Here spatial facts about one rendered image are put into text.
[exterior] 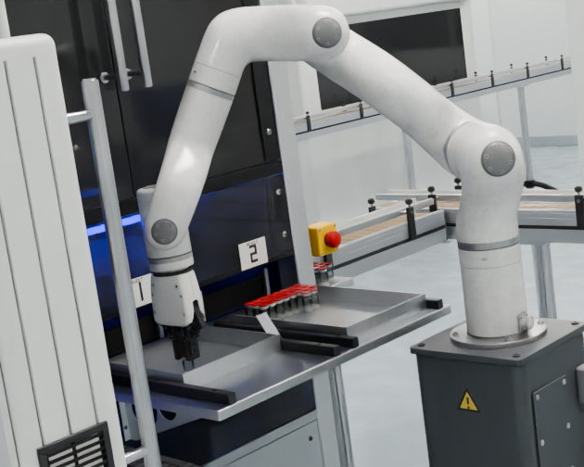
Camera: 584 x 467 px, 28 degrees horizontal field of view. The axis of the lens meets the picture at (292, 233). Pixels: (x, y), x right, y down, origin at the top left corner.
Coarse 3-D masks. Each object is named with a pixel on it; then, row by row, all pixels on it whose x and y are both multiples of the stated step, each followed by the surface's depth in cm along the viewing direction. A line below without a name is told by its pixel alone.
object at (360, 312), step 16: (320, 288) 268; (336, 288) 265; (352, 288) 262; (320, 304) 265; (336, 304) 263; (352, 304) 261; (368, 304) 259; (384, 304) 256; (400, 304) 242; (416, 304) 246; (240, 320) 251; (256, 320) 247; (272, 320) 244; (288, 320) 255; (304, 320) 253; (320, 320) 251; (336, 320) 249; (352, 320) 247; (368, 320) 235; (384, 320) 238; (400, 320) 242
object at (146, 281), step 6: (144, 276) 239; (150, 276) 241; (132, 282) 237; (138, 282) 238; (144, 282) 239; (150, 282) 241; (138, 288) 238; (144, 288) 239; (150, 288) 241; (138, 294) 238; (144, 294) 240; (150, 294) 241; (138, 300) 239; (144, 300) 240; (150, 300) 241; (138, 306) 239
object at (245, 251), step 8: (256, 240) 263; (264, 240) 265; (240, 248) 259; (248, 248) 261; (264, 248) 265; (240, 256) 259; (248, 256) 261; (256, 256) 263; (264, 256) 265; (248, 264) 261; (256, 264) 263
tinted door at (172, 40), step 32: (128, 0) 236; (160, 0) 242; (192, 0) 249; (224, 0) 255; (128, 32) 236; (160, 32) 242; (192, 32) 249; (128, 64) 236; (160, 64) 243; (192, 64) 249; (128, 96) 237; (160, 96) 243; (128, 128) 237; (160, 128) 243; (224, 128) 256; (256, 128) 264; (128, 160) 238; (160, 160) 243; (224, 160) 257; (256, 160) 264
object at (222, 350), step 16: (208, 336) 246; (224, 336) 242; (240, 336) 239; (256, 336) 236; (272, 336) 230; (144, 352) 244; (160, 352) 243; (208, 352) 238; (224, 352) 236; (240, 352) 224; (256, 352) 227; (272, 352) 230; (112, 368) 228; (128, 368) 224; (160, 368) 231; (176, 368) 230; (208, 368) 218; (224, 368) 221; (240, 368) 224; (192, 384) 215
